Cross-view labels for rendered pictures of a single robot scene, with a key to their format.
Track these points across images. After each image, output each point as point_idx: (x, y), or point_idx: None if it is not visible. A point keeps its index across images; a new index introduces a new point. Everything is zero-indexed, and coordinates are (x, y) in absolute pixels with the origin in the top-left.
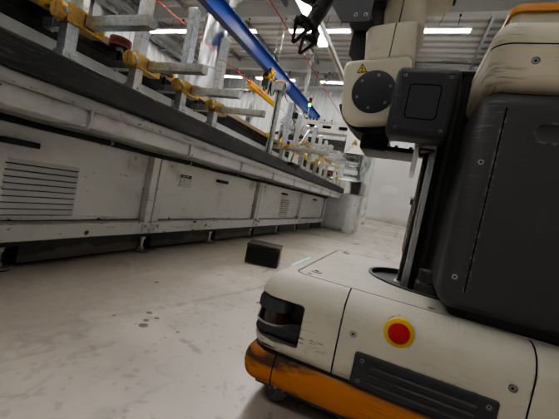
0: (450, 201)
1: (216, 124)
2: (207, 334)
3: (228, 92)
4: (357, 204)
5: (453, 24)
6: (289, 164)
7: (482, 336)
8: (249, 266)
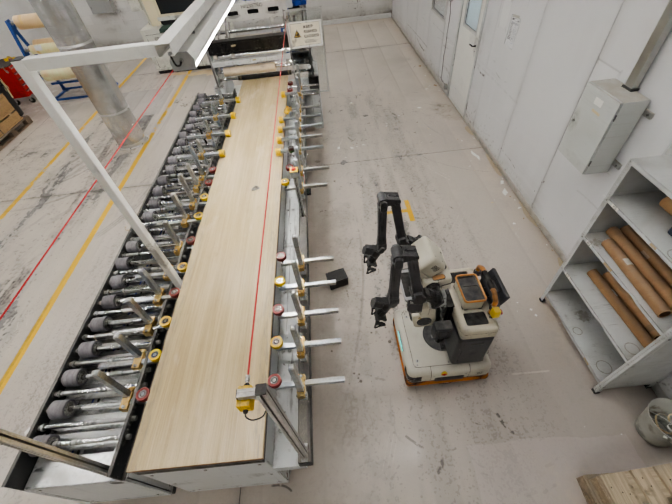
0: (450, 340)
1: (305, 269)
2: (378, 369)
3: (329, 284)
4: (320, 99)
5: None
6: (308, 194)
7: (460, 368)
8: (338, 294)
